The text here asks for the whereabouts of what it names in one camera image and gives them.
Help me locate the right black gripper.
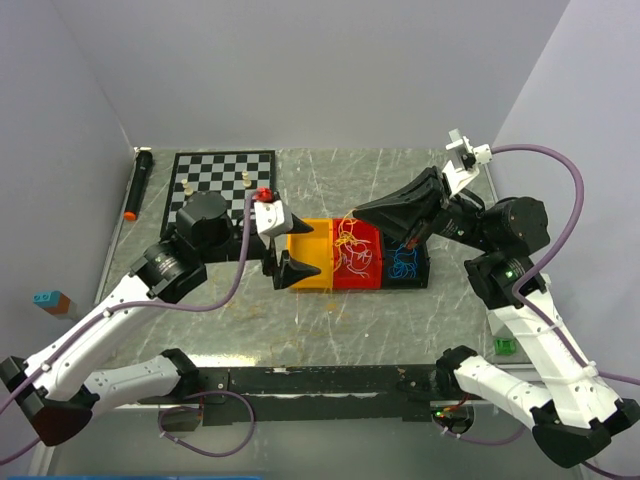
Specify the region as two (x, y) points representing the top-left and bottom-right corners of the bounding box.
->
(353, 165), (498, 253)

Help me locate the white cable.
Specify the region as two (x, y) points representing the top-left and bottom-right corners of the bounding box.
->
(337, 244), (376, 281)

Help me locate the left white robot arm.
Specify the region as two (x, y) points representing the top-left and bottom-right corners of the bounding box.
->
(1, 189), (320, 446)

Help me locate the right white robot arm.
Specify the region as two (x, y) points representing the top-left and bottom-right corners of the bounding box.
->
(353, 167), (639, 468)

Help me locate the yellow plastic bin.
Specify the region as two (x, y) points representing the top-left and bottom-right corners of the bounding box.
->
(287, 218), (334, 290)

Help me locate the red plastic bin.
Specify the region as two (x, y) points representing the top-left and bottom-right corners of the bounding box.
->
(333, 217), (383, 290)

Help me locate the black plastic bin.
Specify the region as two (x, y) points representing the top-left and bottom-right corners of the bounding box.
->
(381, 233), (431, 289)

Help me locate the cream chess piece right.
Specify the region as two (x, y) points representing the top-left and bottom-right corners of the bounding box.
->
(241, 171), (252, 188)

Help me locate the cream chess piece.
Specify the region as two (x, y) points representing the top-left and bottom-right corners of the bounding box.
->
(241, 171), (252, 188)
(181, 179), (194, 197)

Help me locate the black white chessboard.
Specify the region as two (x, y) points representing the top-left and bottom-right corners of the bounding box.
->
(161, 150), (276, 233)

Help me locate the cream chess piece left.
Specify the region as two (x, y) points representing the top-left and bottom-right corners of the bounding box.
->
(181, 179), (194, 197)

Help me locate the white scanner device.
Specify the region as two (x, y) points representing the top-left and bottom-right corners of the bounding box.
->
(487, 311), (503, 337)

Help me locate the green toy brick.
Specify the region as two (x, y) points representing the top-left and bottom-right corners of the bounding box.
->
(494, 338), (517, 356)

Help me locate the black marker orange cap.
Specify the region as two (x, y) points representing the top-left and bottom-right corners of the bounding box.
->
(123, 150), (154, 222)

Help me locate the blue brown toy block stick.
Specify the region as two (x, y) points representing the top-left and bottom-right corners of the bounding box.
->
(33, 290), (78, 321)

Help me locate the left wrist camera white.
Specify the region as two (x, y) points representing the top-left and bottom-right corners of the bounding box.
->
(253, 200), (293, 243)

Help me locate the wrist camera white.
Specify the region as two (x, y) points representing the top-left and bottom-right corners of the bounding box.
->
(442, 129), (492, 198)
(253, 200), (293, 243)

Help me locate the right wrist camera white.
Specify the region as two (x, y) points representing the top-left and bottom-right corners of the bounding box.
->
(442, 129), (492, 198)

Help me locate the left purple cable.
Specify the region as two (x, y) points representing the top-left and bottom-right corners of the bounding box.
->
(0, 192), (261, 464)

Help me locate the purple cable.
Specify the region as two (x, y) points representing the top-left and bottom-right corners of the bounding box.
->
(0, 192), (261, 464)
(442, 143), (640, 479)

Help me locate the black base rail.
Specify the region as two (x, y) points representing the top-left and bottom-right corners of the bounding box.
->
(137, 364), (494, 427)

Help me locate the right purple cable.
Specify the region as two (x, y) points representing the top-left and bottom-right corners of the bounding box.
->
(442, 143), (640, 479)

